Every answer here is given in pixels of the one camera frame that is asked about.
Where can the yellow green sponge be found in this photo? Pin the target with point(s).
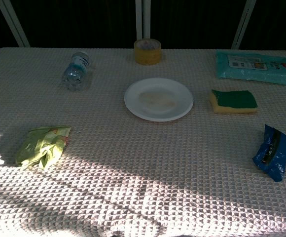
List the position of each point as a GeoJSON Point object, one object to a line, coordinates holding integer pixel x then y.
{"type": "Point", "coordinates": [234, 101]}

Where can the white paper plate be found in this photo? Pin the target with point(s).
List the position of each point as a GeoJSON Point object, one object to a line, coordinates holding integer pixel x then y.
{"type": "Point", "coordinates": [157, 98]}

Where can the white waffle-weave tablecloth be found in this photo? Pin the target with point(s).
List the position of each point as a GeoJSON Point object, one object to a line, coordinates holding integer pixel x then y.
{"type": "Point", "coordinates": [143, 172]}

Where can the yellow packing tape roll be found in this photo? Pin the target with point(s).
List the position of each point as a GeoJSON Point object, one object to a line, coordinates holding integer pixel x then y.
{"type": "Point", "coordinates": [147, 57]}

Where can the clear plastic water bottle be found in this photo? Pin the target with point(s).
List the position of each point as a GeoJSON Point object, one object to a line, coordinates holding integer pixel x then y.
{"type": "Point", "coordinates": [75, 71]}

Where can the green snack bag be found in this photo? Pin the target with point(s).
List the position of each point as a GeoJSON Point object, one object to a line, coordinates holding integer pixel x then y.
{"type": "Point", "coordinates": [42, 148]}

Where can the teal wet wipes pack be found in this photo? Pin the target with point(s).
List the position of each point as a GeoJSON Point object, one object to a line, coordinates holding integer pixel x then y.
{"type": "Point", "coordinates": [256, 69]}

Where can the blue snack wrapper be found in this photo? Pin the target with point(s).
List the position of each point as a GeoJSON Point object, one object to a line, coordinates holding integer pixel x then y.
{"type": "Point", "coordinates": [273, 155]}

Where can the white vertical frame post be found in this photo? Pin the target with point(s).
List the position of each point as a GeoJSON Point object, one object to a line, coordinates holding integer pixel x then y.
{"type": "Point", "coordinates": [143, 19]}

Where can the white slanted frame post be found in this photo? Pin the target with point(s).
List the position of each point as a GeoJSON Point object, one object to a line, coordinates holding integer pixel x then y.
{"type": "Point", "coordinates": [243, 24]}
{"type": "Point", "coordinates": [13, 23]}

